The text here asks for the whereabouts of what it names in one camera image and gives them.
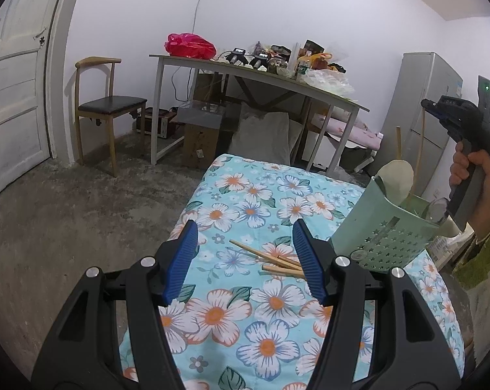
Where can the brown food container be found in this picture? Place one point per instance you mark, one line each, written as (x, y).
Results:
(279, 56)

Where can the tall cardboard box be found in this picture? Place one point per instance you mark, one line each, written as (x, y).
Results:
(206, 87)

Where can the pink rolled mat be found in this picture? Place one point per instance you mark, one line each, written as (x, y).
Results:
(350, 130)

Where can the dark snack packet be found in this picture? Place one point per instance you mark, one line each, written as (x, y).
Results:
(313, 47)

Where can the white plastic bag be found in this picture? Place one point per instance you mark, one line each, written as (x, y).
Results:
(328, 81)

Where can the wooden chopstick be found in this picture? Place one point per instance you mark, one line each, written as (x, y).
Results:
(253, 252)
(287, 261)

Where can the red plastic bag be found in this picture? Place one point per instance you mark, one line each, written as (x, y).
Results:
(190, 46)

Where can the white plastic rice paddle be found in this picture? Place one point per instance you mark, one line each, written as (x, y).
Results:
(397, 183)

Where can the person's right forearm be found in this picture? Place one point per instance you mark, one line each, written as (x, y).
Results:
(482, 260)

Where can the large metal spoon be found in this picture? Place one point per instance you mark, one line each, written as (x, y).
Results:
(437, 210)

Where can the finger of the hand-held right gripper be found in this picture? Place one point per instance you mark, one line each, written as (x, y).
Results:
(431, 106)

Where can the wooden chair black seat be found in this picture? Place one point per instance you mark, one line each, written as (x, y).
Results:
(111, 103)

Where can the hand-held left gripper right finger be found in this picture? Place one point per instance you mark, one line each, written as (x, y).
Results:
(309, 264)

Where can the grey desk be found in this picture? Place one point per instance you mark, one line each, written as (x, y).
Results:
(156, 109)

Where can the green plastic utensil holder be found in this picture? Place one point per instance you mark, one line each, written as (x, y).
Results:
(374, 227)

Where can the grey refrigerator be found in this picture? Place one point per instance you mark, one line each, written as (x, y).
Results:
(423, 85)

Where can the white panel door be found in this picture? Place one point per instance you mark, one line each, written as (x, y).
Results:
(13, 89)

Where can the grey storage bin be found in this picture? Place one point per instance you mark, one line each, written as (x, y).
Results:
(200, 115)

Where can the clear plastic tube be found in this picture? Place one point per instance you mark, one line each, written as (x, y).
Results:
(295, 57)

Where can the plastic bottle green label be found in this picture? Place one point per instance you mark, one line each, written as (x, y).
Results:
(304, 70)

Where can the blue floral blanket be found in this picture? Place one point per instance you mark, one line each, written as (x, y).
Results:
(245, 203)

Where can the white sack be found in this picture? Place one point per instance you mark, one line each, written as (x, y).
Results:
(261, 138)

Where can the small cardboard box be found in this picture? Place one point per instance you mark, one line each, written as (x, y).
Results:
(200, 146)

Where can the orange plastic bag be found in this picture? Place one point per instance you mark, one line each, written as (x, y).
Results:
(321, 61)

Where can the white plastic soup spoon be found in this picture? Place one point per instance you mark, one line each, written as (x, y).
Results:
(450, 227)

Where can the black electronic device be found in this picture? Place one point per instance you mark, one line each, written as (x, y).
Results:
(236, 56)
(259, 61)

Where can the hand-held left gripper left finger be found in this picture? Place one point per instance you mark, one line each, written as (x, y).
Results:
(182, 264)

